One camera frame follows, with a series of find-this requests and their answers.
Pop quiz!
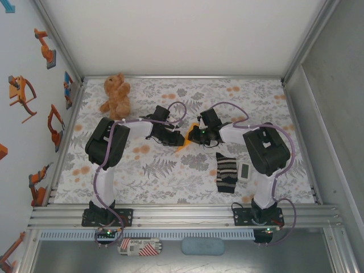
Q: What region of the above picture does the orange cloth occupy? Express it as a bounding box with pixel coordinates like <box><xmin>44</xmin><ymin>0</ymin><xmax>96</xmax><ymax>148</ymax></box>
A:
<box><xmin>175</xmin><ymin>122</ymin><xmax>200</xmax><ymax>154</ymax></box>

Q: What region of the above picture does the black beige striped sock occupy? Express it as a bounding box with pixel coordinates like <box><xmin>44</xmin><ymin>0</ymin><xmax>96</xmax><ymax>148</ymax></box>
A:
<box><xmin>215</xmin><ymin>152</ymin><xmax>238</xmax><ymax>195</ymax></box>

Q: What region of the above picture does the floral grey orange table mat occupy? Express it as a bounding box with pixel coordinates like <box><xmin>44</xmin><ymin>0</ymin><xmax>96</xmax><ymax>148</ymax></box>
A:
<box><xmin>53</xmin><ymin>77</ymin><xmax>317</xmax><ymax>205</ymax></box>

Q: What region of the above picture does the white digital timer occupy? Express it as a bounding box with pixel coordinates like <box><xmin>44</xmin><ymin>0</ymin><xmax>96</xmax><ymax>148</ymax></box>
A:
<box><xmin>237</xmin><ymin>162</ymin><xmax>253</xmax><ymax>183</ymax></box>

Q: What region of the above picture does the brown teddy bear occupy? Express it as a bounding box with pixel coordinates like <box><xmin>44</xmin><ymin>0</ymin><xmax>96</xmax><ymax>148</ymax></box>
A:
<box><xmin>98</xmin><ymin>72</ymin><xmax>133</xmax><ymax>122</ymax></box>

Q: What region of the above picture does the blue orange machine sticker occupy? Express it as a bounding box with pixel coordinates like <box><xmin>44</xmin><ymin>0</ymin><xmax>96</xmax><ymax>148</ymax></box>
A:
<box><xmin>63</xmin><ymin>71</ymin><xmax>75</xmax><ymax>110</ymax></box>

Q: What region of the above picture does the blue grey oval sponge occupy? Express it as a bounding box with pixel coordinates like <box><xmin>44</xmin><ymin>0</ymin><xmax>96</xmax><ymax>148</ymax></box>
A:
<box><xmin>181</xmin><ymin>237</ymin><xmax>225</xmax><ymax>256</ymax></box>

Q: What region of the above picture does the red white printed pouch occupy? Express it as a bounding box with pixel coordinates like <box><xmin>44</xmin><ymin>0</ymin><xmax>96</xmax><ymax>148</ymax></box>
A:
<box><xmin>117</xmin><ymin>238</ymin><xmax>164</xmax><ymax>257</ymax></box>

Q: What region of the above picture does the orange gripper claw sticker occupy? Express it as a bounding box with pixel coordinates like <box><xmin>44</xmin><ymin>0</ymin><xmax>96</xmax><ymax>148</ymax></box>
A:
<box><xmin>7</xmin><ymin>75</ymin><xmax>38</xmax><ymax>123</ymax></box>

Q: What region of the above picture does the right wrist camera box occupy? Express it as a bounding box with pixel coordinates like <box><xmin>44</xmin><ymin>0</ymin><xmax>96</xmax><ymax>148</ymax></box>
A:
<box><xmin>197</xmin><ymin>107</ymin><xmax>222</xmax><ymax>129</ymax></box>

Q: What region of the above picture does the aluminium back rail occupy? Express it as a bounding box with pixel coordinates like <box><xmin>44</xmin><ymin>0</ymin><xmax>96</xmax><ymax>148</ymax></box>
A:
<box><xmin>82</xmin><ymin>75</ymin><xmax>285</xmax><ymax>81</ymax></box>

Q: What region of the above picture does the thin black cable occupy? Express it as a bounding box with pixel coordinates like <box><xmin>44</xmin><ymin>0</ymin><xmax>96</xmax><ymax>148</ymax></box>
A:
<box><xmin>231</xmin><ymin>200</ymin><xmax>254</xmax><ymax>213</ymax></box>

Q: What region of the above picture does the aluminium front rail beam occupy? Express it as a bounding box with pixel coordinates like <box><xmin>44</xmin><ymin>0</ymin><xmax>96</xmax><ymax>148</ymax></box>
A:
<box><xmin>27</xmin><ymin>203</ymin><xmax>342</xmax><ymax>230</ymax></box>

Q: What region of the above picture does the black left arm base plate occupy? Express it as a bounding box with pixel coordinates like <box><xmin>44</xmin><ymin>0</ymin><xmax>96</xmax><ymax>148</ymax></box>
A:
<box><xmin>81</xmin><ymin>208</ymin><xmax>134</xmax><ymax>228</ymax></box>

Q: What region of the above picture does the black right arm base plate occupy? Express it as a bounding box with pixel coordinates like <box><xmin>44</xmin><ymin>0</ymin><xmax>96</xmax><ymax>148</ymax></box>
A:
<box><xmin>232</xmin><ymin>206</ymin><xmax>284</xmax><ymax>227</ymax></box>

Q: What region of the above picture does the aluminium side rail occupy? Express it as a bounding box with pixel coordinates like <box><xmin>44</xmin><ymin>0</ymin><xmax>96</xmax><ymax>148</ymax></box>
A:
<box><xmin>283</xmin><ymin>81</ymin><xmax>324</xmax><ymax>205</ymax></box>
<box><xmin>42</xmin><ymin>81</ymin><xmax>88</xmax><ymax>206</ymax></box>

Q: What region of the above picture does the white slotted cable duct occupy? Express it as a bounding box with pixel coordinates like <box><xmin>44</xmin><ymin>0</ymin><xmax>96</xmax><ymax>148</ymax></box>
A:
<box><xmin>39</xmin><ymin>229</ymin><xmax>255</xmax><ymax>241</ymax></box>

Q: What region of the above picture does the aluminium frame post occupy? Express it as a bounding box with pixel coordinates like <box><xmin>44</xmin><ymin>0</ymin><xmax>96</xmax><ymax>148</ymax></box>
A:
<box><xmin>33</xmin><ymin>0</ymin><xmax>86</xmax><ymax>86</ymax></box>
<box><xmin>280</xmin><ymin>0</ymin><xmax>341</xmax><ymax>85</ymax></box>

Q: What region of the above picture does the blue wall sticker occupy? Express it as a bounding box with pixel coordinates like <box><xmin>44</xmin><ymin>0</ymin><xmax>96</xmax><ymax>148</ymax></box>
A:
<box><xmin>0</xmin><ymin>0</ymin><xmax>15</xmax><ymax>14</ymax></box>

